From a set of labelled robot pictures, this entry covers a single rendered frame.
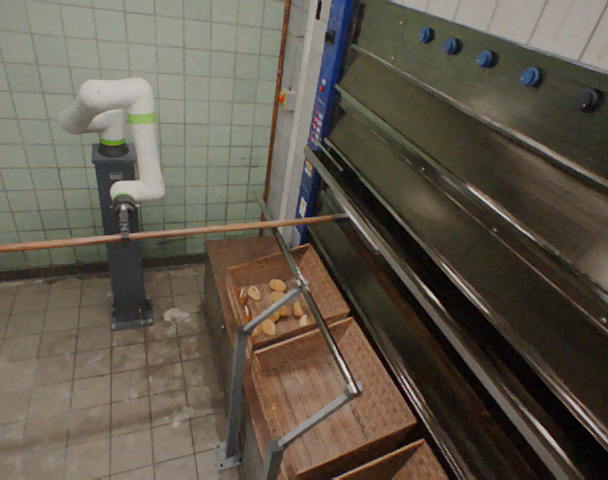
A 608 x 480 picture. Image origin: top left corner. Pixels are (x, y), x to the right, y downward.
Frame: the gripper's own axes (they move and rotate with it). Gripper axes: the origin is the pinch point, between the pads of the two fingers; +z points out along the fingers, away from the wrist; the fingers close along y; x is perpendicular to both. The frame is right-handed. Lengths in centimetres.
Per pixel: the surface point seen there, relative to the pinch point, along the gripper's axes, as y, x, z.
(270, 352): 46, -56, 33
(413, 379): 20, -96, 76
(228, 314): 60, -46, -7
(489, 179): -60, -97, 68
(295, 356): 52, -69, 33
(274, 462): 29, -39, 87
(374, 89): -62, -98, -5
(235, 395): 63, -40, 39
